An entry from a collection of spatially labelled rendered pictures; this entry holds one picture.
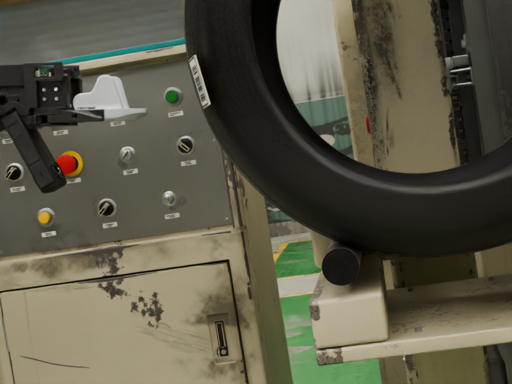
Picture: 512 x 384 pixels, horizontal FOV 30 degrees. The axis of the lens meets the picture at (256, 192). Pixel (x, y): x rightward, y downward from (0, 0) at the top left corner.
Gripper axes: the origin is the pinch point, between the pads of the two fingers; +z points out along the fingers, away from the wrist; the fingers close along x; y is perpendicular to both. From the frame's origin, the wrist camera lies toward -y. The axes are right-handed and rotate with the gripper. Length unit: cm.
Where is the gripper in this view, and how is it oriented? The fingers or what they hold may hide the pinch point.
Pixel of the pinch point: (137, 116)
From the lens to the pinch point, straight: 125.3
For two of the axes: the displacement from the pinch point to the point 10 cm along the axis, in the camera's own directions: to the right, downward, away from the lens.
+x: 1.3, -0.7, 9.9
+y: -0.3, -10.0, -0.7
